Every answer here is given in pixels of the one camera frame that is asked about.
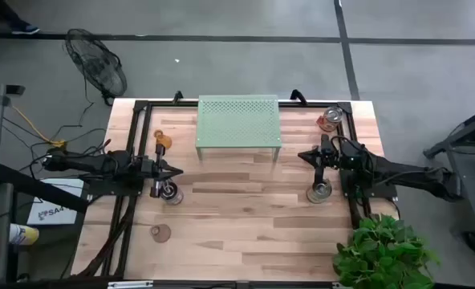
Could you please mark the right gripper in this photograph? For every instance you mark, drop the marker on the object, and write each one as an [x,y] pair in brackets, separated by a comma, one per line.
[331,156]

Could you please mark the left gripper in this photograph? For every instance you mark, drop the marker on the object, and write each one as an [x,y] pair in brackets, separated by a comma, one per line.
[143,168]

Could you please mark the silver tin candle with lid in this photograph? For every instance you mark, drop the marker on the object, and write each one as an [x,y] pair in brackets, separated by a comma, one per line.
[174,195]
[321,193]

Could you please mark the amber glass candlestick holder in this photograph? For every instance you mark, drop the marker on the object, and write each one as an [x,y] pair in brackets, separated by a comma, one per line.
[164,139]

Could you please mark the orange label tin candle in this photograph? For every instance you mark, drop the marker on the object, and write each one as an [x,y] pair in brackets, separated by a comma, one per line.
[330,118]

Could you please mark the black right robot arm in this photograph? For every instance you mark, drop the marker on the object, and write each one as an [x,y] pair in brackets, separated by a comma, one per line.
[402,172]

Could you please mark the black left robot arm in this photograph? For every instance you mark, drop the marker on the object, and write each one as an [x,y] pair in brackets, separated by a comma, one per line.
[93,162]

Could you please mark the green perforated metal shelf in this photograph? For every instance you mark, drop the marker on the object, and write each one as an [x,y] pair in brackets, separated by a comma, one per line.
[237,120]

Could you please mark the white printed cardboard box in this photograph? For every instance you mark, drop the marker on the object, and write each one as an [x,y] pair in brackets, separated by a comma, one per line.
[57,208]

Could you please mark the black floor fan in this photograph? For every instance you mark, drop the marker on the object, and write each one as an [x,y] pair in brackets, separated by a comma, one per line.
[101,72]

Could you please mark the green plant in black pot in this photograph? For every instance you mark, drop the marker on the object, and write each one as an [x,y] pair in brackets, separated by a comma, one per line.
[382,257]

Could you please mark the black diagonal support beam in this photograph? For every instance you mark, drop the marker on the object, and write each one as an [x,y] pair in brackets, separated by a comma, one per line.
[41,188]

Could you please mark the yellow and white can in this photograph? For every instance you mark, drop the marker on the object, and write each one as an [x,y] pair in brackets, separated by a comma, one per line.
[23,234]

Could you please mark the person's blue shoe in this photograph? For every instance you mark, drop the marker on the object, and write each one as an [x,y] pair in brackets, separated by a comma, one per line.
[25,29]

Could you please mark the person's leg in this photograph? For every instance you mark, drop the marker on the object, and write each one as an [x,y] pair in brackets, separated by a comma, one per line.
[5,12]

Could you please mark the black aluminium table frame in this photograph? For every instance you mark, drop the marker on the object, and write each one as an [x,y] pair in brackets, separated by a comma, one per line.
[159,104]

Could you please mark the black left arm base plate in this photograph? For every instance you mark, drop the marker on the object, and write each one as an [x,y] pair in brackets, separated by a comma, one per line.
[101,188]

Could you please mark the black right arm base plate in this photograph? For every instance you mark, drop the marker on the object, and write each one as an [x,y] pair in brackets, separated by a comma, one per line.
[382,188]

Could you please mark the silver aluminium bracket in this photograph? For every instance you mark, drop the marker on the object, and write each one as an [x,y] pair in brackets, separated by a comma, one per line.
[129,285]

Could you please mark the black stand frame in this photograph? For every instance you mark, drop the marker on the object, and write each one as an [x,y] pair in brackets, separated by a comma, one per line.
[462,160]

